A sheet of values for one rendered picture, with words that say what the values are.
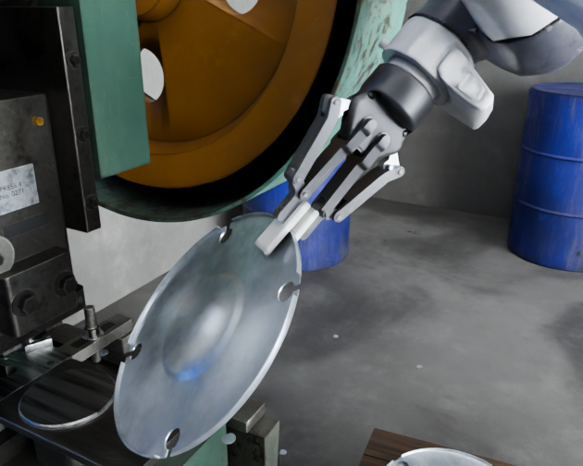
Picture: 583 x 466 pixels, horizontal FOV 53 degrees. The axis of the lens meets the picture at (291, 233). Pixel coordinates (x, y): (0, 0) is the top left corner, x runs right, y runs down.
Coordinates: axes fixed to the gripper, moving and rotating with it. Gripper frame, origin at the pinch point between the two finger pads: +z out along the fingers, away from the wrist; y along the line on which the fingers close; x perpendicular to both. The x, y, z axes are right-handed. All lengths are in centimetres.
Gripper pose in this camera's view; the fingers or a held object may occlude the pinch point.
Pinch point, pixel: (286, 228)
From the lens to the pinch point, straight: 62.3
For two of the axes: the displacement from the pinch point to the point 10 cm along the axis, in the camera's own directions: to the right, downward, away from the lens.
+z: -6.4, 7.7, 0.0
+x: 4.0, 3.3, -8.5
